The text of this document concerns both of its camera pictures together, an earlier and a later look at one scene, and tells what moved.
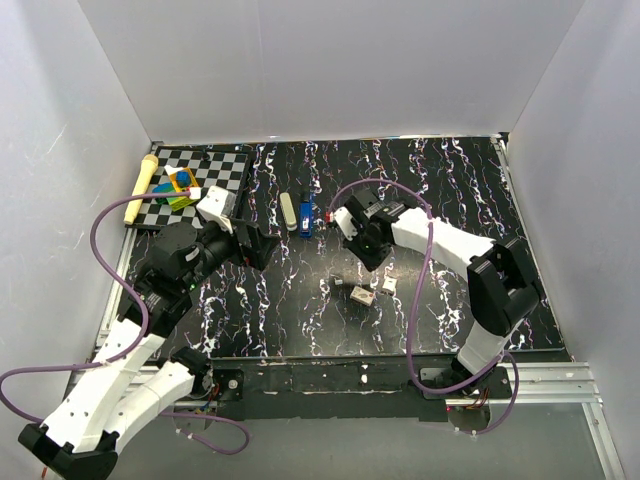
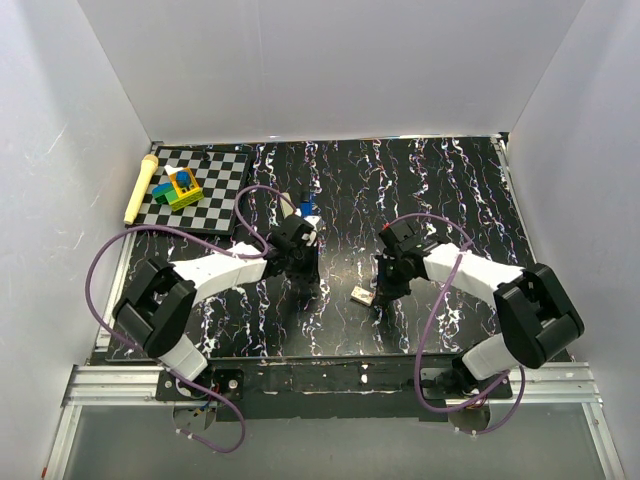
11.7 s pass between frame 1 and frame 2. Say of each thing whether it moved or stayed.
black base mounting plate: stayed
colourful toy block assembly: stayed
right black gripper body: moved
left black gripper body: moved
